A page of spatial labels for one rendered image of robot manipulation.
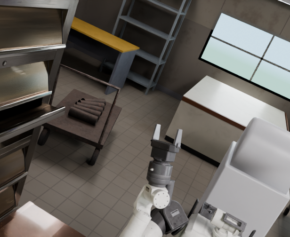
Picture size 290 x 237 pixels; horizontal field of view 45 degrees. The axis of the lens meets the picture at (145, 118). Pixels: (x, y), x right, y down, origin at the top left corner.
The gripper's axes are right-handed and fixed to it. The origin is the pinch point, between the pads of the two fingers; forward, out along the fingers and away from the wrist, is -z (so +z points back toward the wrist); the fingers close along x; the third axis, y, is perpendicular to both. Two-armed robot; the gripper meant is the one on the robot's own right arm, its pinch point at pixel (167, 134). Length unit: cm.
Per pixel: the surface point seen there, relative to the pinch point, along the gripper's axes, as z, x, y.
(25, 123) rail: 9, -57, 27
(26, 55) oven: -21, -64, 29
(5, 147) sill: 24, -83, 21
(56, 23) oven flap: -39, -67, 16
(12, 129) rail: 11, -53, 34
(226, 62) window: -135, -303, -496
